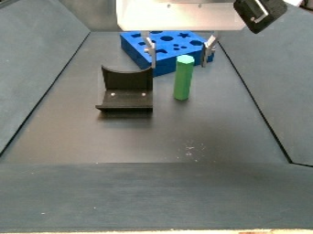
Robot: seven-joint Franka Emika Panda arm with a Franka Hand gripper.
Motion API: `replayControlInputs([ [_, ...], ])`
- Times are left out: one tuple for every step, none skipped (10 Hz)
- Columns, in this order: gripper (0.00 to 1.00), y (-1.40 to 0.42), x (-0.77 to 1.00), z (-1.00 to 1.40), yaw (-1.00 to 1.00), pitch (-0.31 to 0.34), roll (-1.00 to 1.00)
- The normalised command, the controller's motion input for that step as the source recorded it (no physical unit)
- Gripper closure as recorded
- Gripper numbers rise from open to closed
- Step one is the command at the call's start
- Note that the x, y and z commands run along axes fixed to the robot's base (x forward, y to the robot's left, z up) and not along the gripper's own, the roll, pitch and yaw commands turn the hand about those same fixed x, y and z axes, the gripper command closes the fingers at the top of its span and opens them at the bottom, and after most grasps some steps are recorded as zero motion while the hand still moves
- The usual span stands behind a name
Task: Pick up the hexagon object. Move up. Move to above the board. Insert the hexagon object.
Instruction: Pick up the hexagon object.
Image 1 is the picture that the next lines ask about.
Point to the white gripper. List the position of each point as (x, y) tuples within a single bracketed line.
[(197, 15)]

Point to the blue shape sorting board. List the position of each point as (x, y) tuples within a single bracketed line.
[(173, 44)]

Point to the green hexagonal prism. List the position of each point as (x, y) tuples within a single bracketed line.
[(184, 77)]

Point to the black curved holder bracket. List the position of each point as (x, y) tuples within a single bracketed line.
[(129, 90)]

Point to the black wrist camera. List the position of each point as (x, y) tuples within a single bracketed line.
[(260, 13)]

